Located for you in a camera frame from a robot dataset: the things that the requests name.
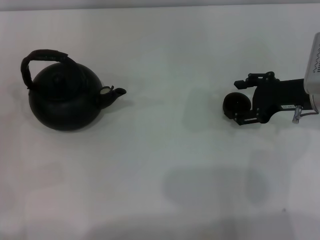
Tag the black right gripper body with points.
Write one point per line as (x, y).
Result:
(277, 96)

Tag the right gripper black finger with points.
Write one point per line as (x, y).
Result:
(246, 118)
(241, 84)

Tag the small black teacup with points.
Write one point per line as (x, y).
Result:
(236, 102)

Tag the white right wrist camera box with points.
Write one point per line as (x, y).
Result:
(313, 67)

